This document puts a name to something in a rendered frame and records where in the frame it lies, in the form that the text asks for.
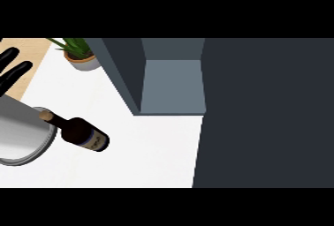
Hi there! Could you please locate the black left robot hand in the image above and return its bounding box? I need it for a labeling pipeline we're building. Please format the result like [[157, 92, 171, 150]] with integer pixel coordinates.
[[0, 47, 35, 98]]

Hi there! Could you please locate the dark wine bottle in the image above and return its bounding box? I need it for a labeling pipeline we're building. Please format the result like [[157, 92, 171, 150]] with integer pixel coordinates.
[[39, 109, 111, 153]]

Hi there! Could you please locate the grey open cabinet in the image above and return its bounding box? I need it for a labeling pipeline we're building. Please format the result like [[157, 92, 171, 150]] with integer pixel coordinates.
[[85, 38, 208, 117]]

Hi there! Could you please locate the dark grey cabinet door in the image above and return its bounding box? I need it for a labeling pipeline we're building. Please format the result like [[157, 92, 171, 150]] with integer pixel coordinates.
[[193, 38, 334, 189]]

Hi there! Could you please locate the potted green plant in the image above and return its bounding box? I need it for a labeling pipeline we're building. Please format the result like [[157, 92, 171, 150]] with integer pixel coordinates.
[[46, 38, 103, 72]]

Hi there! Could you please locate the grey round plate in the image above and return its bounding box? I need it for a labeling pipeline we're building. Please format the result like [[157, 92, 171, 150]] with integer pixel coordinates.
[[0, 107, 60, 167]]

